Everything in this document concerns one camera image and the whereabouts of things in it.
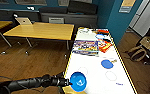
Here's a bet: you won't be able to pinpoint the blue bowl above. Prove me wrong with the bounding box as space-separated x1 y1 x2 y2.
100 59 115 69
69 71 89 93

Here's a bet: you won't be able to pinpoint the white plastic bag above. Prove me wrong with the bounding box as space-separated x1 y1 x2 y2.
78 28 94 36

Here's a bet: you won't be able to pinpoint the small white ledge box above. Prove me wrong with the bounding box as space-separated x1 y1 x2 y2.
26 5 35 11

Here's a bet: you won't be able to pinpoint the dark grey sofa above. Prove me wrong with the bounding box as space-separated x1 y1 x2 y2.
0 7 99 27

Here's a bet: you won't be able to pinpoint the red and black pack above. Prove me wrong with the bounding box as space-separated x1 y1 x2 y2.
96 29 110 35

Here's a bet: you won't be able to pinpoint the flat blue bowl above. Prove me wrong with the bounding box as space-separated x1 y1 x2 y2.
100 59 115 69

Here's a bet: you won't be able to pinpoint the cardboard box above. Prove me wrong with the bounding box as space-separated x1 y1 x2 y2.
139 36 150 50

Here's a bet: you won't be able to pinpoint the white work table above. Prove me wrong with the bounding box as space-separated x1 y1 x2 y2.
60 26 139 94

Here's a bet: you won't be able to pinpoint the small blue white pack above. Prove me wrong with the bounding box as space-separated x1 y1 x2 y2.
95 33 107 40

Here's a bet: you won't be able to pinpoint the grey box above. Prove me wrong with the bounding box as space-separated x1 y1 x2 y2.
48 17 65 24

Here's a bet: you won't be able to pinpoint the colourful snack packets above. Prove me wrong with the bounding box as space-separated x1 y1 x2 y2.
71 39 100 56

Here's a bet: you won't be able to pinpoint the black sofa cushion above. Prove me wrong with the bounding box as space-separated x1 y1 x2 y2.
67 0 99 15

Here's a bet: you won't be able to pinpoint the yellow pillar sign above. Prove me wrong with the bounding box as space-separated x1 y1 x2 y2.
119 0 138 14

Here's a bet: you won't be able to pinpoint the small beige box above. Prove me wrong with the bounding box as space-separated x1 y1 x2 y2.
15 17 34 26

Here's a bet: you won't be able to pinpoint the interior glass window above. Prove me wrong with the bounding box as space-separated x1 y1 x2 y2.
14 0 48 6

